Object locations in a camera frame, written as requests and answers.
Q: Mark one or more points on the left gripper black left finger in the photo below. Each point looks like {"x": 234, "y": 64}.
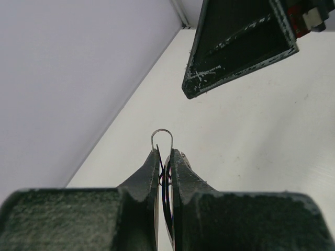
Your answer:
{"x": 120, "y": 218}

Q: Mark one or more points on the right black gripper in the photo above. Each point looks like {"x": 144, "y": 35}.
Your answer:
{"x": 236, "y": 38}

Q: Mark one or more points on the metal keyring with keys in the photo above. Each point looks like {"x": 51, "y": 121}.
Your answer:
{"x": 165, "y": 181}

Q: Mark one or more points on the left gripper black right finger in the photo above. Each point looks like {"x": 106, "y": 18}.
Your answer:
{"x": 207, "y": 219}

